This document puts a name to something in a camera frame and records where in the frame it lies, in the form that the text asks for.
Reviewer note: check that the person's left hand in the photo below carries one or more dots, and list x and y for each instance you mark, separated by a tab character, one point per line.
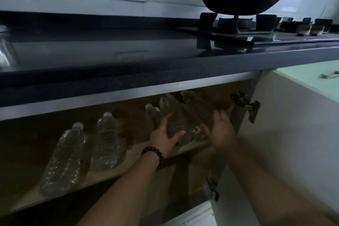
161	141

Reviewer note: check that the person's right hand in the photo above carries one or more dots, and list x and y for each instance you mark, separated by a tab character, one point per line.
223	135

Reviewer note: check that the green cabinet with wooden interior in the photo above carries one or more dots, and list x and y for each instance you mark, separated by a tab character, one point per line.
278	141

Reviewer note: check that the clear bottle green cap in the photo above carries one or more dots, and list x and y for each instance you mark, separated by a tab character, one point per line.
106	141

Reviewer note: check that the person's right forearm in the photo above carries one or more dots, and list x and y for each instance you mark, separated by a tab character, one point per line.
264	188

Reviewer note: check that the person's left forearm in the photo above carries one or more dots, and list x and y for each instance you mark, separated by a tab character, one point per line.
124	194

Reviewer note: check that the right cupboard door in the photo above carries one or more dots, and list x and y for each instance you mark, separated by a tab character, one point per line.
310	77

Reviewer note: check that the black glass gas stove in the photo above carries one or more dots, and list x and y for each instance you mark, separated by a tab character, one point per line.
264	38

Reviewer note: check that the black burner grate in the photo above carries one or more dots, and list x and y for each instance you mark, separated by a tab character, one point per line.
304	27
264	22

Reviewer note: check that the steel utensil holder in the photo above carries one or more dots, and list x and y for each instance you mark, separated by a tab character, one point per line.
6	51

